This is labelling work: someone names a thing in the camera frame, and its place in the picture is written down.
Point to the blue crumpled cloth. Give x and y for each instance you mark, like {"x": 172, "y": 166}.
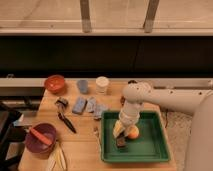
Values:
{"x": 95, "y": 108}

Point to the orange fruit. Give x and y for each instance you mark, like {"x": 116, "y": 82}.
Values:
{"x": 134, "y": 133}

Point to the red bowl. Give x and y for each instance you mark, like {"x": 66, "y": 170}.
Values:
{"x": 54, "y": 83}

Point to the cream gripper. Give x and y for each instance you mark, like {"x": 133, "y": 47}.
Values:
{"x": 118, "y": 129}

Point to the black chair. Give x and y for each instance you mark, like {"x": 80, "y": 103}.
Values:
{"x": 9, "y": 133}

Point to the orange carrot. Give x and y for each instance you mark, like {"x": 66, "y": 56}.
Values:
{"x": 42, "y": 137}

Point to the bunch of dark grapes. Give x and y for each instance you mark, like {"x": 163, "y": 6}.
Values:
{"x": 122, "y": 100}

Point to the white cup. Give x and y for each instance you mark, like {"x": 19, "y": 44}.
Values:
{"x": 102, "y": 84}

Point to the dark board eraser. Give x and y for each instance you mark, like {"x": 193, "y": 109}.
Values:
{"x": 121, "y": 141}

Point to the yellow corn husk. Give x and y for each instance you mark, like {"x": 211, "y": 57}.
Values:
{"x": 56, "y": 158}

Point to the green plastic tray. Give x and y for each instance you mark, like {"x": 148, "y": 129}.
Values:
{"x": 150, "y": 146}

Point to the small metal fork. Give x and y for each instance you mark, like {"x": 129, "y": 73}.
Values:
{"x": 96, "y": 133}

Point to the purple bowl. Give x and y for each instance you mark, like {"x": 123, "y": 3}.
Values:
{"x": 34, "y": 145}

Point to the blue sponge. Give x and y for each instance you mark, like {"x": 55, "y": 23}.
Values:
{"x": 79, "y": 105}

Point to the black handled brush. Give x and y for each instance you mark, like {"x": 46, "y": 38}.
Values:
{"x": 62, "y": 104}

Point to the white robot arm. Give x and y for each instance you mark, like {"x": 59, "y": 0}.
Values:
{"x": 198, "y": 103}

